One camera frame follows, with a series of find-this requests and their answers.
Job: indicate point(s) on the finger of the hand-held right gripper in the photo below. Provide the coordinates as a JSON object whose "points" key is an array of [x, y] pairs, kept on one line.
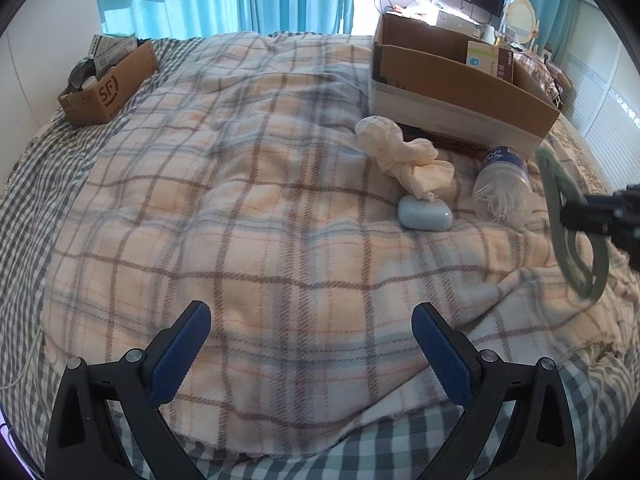
{"points": [[582, 215]]}

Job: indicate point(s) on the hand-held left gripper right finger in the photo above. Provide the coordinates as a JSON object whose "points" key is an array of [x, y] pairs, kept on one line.
{"points": [[440, 350]]}

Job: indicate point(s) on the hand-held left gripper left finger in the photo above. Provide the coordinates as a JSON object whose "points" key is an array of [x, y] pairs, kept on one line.
{"points": [[182, 345]]}

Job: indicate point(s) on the clear cotton swab container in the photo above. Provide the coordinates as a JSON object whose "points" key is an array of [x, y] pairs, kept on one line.
{"points": [[502, 185]]}

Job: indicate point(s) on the light blue oval case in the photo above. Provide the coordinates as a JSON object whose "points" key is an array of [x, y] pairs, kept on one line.
{"points": [[425, 213]]}

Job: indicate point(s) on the plaid blanket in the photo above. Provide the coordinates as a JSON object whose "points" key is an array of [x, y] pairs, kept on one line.
{"points": [[250, 210]]}

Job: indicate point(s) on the dark red carton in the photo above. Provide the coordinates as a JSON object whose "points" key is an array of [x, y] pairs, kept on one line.
{"points": [[505, 66]]}

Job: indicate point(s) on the large cardboard box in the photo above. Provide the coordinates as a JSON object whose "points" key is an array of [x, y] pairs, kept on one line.
{"points": [[450, 95]]}

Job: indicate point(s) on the grey gingham bed sheet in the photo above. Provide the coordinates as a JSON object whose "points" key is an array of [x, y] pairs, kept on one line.
{"points": [[45, 220]]}

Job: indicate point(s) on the cream crumpled cloth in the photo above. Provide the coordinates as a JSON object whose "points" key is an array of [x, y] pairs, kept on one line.
{"points": [[405, 155]]}

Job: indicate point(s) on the green and white carton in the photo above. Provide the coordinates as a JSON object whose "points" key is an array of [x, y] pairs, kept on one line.
{"points": [[482, 54]]}

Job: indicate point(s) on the white vanity mirror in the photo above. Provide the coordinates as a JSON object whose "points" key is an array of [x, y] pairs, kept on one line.
{"points": [[520, 21]]}

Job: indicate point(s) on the white box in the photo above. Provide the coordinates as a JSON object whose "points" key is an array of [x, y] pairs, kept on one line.
{"points": [[455, 18]]}

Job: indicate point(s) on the small cardboard box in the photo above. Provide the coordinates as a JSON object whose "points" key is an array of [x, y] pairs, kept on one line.
{"points": [[115, 90]]}

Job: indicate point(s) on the black round object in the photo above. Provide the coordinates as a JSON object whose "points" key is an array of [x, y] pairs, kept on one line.
{"points": [[82, 72]]}

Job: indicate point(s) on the grey printed cartons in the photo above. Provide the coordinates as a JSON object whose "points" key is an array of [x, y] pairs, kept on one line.
{"points": [[112, 50]]}

